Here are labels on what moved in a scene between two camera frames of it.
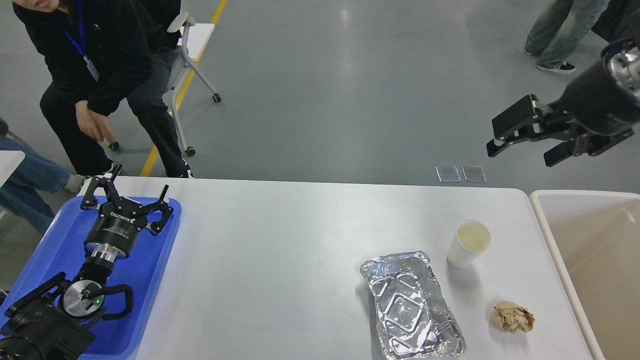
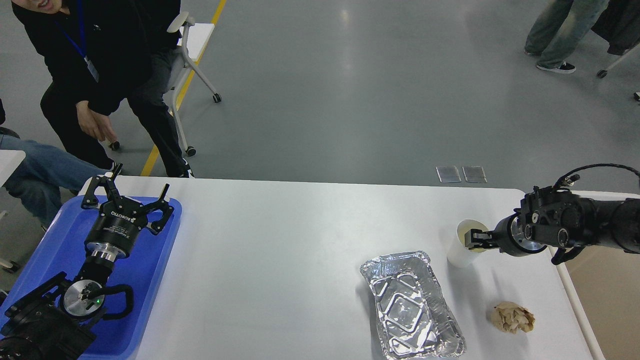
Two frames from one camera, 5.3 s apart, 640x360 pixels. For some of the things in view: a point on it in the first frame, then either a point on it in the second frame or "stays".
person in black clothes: x=102 y=52 stays
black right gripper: x=604 y=99 -> x=514 y=237
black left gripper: x=116 y=227 stays
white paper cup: x=471 y=238 stays
